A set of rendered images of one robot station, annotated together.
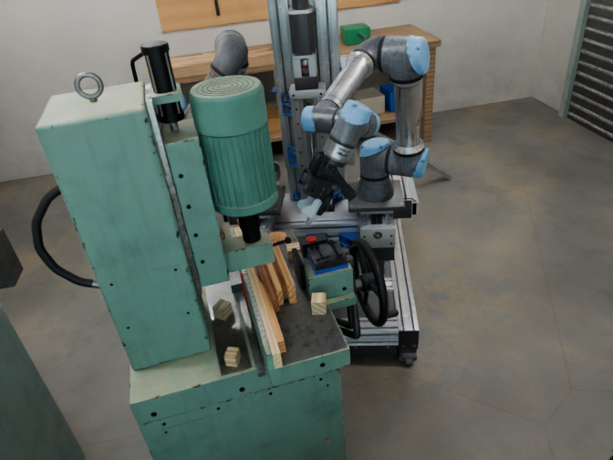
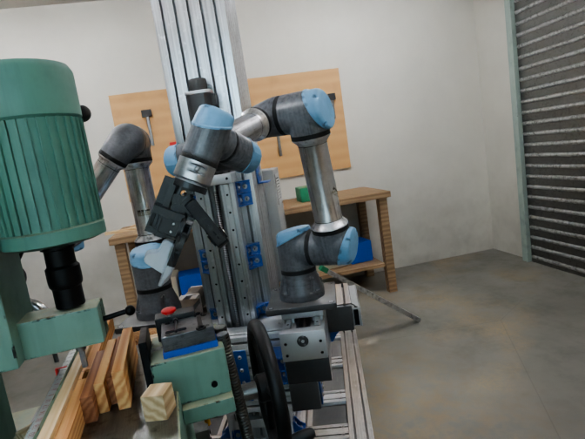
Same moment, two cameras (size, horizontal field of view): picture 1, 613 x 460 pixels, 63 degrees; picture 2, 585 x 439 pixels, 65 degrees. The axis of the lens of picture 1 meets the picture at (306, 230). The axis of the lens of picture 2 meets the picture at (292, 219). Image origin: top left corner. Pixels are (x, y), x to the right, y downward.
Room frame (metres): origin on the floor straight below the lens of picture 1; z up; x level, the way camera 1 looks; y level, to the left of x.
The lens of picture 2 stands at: (0.32, -0.26, 1.30)
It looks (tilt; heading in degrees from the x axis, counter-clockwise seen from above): 9 degrees down; 358
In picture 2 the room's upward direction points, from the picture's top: 9 degrees counter-clockwise
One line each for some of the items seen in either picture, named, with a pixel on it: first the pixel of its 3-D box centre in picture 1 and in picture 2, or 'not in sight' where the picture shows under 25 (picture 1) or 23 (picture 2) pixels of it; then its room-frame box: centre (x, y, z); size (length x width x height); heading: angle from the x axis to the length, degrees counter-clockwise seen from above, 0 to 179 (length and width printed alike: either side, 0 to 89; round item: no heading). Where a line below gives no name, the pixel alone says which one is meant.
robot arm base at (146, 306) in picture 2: not in sight; (156, 298); (1.85, 0.20, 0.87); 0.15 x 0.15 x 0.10
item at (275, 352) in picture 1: (254, 286); (74, 387); (1.14, 0.17, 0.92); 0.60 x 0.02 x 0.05; 12
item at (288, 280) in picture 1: (283, 271); (126, 363); (1.19, 0.08, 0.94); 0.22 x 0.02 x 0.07; 12
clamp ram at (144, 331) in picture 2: (308, 266); (163, 352); (1.18, 0.00, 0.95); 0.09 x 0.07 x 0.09; 12
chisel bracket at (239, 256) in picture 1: (247, 253); (65, 330); (1.17, 0.17, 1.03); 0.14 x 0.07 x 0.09; 102
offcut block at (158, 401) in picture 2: (318, 303); (158, 401); (1.05, -0.01, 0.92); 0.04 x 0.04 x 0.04; 82
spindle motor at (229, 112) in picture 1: (235, 147); (36, 158); (1.17, 0.15, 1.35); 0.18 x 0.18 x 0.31
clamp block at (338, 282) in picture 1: (324, 272); (190, 363); (1.19, -0.04, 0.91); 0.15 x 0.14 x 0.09; 12
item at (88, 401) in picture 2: (267, 283); (97, 382); (1.15, 0.13, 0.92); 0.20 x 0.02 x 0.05; 12
